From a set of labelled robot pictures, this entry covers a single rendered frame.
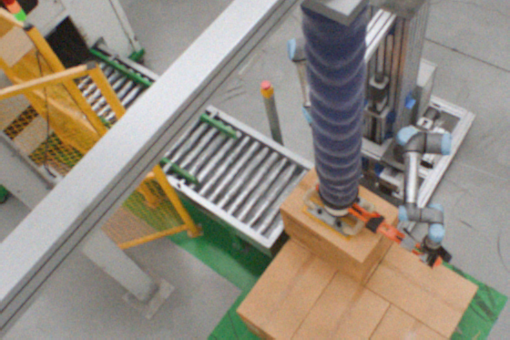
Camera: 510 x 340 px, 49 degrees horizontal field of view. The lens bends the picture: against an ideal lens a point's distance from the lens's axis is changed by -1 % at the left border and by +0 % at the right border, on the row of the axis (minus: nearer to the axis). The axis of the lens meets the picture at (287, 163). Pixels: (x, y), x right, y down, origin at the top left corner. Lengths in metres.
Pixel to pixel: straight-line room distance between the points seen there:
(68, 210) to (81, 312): 3.41
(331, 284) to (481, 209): 1.50
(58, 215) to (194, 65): 0.48
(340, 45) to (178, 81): 0.73
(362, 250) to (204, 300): 1.59
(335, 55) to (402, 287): 2.09
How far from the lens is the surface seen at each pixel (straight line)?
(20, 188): 2.86
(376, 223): 3.14
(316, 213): 3.30
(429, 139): 2.95
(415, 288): 3.74
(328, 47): 1.97
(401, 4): 2.94
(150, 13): 6.12
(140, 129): 1.35
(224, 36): 1.46
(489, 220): 4.61
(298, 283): 3.74
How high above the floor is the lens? 4.11
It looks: 60 degrees down
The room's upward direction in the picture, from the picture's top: 11 degrees counter-clockwise
